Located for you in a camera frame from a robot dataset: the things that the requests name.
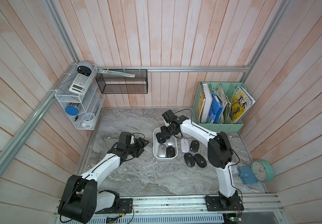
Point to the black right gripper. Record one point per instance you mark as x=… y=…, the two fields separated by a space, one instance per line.
x=163 y=132

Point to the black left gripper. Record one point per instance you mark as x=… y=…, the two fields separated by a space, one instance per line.
x=141 y=144

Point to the silver mouse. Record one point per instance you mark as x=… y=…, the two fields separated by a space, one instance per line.
x=162 y=151
x=171 y=141

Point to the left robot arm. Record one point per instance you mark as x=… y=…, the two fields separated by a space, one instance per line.
x=81 y=198

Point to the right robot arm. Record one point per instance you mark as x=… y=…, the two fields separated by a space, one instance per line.
x=219 y=154

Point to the white storage box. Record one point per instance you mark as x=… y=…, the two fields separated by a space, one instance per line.
x=156 y=145

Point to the white mouse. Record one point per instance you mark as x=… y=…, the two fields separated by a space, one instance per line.
x=185 y=148

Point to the white book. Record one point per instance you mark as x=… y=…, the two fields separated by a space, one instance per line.
x=207 y=103

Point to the beige book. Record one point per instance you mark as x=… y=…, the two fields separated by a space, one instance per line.
x=201 y=104

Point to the blue binder folder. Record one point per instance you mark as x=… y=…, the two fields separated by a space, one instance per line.
x=216 y=109

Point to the green plastic file organizer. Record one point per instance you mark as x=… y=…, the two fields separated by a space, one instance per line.
x=229 y=88

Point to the white cup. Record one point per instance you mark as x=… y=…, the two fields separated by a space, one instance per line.
x=87 y=120

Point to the green folder with papers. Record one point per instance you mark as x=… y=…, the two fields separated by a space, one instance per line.
x=223 y=98

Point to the blue lid jar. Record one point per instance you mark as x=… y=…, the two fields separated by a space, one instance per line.
x=72 y=109

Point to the yellow cover magazine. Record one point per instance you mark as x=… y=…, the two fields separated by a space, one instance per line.
x=241 y=102

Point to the white calculator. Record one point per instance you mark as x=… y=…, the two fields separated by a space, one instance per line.
x=80 y=84

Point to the ruler on basket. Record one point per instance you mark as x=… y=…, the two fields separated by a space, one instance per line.
x=116 y=73

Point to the blue wallet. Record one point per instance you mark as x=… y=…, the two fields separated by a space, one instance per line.
x=246 y=175

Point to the round grey speaker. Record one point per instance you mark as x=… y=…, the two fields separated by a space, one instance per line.
x=84 y=68

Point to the green round alarm clock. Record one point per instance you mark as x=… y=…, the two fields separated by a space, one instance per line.
x=263 y=171

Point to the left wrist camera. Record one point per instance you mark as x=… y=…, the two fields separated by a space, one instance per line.
x=126 y=139

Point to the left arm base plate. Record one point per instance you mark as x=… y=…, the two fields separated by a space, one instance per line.
x=123 y=206

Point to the black wire basket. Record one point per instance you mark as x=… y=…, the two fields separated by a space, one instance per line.
x=109 y=84

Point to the white wire shelf rack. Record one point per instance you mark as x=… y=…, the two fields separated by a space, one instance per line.
x=91 y=102

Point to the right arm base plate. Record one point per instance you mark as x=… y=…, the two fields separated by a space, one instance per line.
x=223 y=203

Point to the aluminium front rail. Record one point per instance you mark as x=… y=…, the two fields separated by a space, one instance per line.
x=196 y=204

